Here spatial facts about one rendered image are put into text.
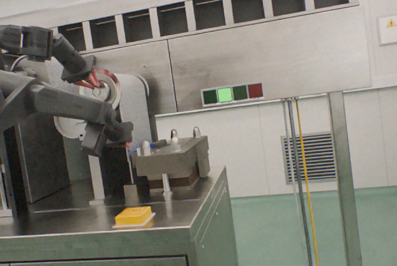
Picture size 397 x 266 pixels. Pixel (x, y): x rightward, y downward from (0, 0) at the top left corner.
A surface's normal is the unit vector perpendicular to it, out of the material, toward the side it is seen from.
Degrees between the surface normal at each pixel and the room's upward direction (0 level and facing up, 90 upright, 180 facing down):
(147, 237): 90
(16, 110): 111
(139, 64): 90
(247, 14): 90
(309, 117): 90
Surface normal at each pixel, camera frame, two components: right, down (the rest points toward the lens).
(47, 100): 0.97, 0.23
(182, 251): -0.20, 0.08
